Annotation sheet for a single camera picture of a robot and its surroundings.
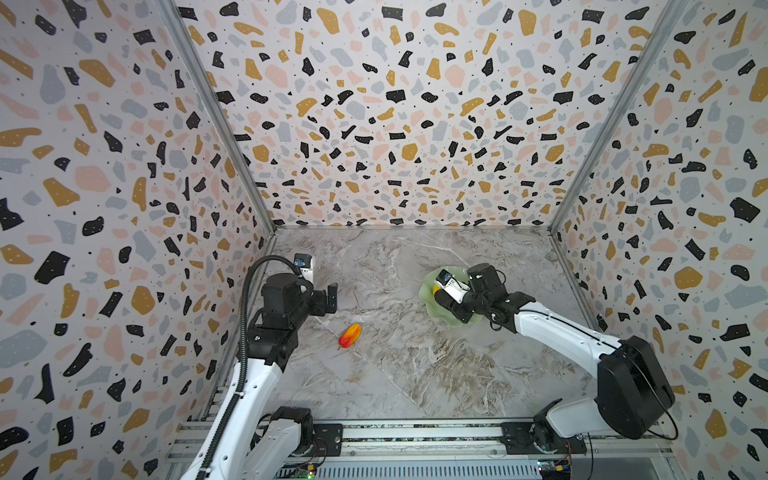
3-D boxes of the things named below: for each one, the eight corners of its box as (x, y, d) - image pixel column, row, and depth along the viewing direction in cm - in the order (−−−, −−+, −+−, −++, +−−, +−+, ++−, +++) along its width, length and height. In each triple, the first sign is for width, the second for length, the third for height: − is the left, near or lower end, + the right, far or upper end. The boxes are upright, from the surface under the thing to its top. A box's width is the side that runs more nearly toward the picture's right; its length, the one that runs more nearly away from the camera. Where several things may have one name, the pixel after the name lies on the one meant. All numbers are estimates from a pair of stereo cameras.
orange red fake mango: (338, 345, 92) (336, 340, 89) (352, 325, 97) (350, 319, 94) (350, 351, 91) (349, 346, 88) (363, 330, 96) (362, 325, 93)
